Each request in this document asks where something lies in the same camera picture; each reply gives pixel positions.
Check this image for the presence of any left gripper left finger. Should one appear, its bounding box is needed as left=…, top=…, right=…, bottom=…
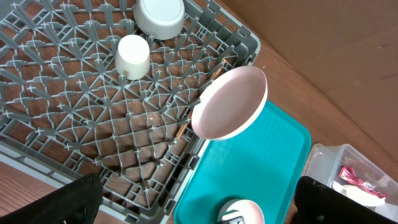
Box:
left=1, top=173, right=103, bottom=224

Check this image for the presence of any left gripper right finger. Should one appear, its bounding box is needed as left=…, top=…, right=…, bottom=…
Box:
left=294, top=176, right=395, bottom=224

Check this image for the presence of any red snack wrapper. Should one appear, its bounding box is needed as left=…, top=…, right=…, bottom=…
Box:
left=339, top=166, right=388, bottom=198

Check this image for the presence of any white napkin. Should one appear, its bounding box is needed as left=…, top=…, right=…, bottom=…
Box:
left=332, top=181, right=385, bottom=207

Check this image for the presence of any small white plate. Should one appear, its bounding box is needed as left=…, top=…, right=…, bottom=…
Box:
left=217, top=199, right=265, bottom=224

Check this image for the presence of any large white plate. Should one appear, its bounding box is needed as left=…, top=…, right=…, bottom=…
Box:
left=192, top=66, right=268, bottom=141

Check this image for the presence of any white cup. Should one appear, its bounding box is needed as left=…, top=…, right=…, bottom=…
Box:
left=115, top=34, right=150, bottom=80

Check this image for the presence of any grey bowl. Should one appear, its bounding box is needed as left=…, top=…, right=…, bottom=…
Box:
left=133, top=0, right=185, bottom=40

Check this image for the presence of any clear plastic bin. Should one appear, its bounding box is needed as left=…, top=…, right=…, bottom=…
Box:
left=302, top=143, right=397, bottom=222

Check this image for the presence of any teal serving tray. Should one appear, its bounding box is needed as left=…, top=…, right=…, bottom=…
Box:
left=174, top=101, right=311, bottom=224

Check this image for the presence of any grey plastic dish rack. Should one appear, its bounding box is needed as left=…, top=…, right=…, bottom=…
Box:
left=1, top=0, right=261, bottom=223

